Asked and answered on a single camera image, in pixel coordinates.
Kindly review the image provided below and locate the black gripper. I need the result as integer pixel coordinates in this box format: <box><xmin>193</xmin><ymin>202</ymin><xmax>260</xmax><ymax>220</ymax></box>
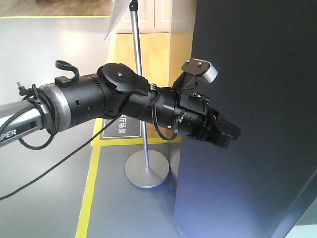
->
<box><xmin>177</xmin><ymin>92</ymin><xmax>241</xmax><ymax>148</ymax></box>

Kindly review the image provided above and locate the grey fridge door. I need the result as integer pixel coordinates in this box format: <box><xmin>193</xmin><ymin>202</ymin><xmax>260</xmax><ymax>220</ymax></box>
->
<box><xmin>174</xmin><ymin>0</ymin><xmax>317</xmax><ymax>238</ymax></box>

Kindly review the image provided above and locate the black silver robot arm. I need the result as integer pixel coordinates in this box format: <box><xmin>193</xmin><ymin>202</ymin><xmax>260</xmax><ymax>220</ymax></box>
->
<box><xmin>0</xmin><ymin>59</ymin><xmax>241</xmax><ymax>148</ymax></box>

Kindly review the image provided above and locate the silver sign stand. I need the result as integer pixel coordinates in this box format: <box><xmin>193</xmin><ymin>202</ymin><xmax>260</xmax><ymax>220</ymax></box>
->
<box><xmin>103</xmin><ymin>0</ymin><xmax>171</xmax><ymax>188</ymax></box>

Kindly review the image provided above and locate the grey floor sign sticker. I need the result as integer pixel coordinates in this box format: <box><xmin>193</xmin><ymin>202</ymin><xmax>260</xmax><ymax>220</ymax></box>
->
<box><xmin>101</xmin><ymin>115</ymin><xmax>141</xmax><ymax>139</ymax></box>

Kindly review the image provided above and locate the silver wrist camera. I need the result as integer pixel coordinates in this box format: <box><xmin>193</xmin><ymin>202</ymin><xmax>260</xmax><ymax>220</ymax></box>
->
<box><xmin>172</xmin><ymin>59</ymin><xmax>218</xmax><ymax>92</ymax></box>

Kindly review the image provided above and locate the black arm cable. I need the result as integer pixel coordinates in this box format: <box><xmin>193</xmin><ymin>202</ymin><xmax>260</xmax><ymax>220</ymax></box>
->
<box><xmin>0</xmin><ymin>81</ymin><xmax>184</xmax><ymax>201</ymax></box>

